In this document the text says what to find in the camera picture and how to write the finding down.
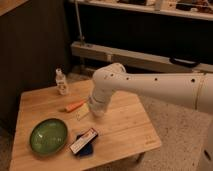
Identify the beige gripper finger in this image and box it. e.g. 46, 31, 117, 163
76, 104, 89, 120

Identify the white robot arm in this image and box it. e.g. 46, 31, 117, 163
87, 63, 213, 171

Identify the green ceramic bowl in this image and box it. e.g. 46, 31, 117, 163
29, 118, 68, 156

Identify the orange plastic carrot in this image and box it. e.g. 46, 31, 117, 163
60, 100, 85, 112

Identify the small clear plastic bottle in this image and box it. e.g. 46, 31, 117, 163
55, 68, 69, 95

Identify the wooden table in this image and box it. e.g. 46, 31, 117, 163
10, 80, 161, 171

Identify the blue sponge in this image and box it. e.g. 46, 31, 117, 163
77, 142, 93, 157

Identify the long grey case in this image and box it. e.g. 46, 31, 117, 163
70, 41, 213, 73

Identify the metal shelf pole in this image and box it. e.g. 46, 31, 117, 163
74, 0, 85, 46

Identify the upper white shelf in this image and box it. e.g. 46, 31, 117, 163
69, 0, 213, 21

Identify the black case handle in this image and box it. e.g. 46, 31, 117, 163
169, 58, 200, 68

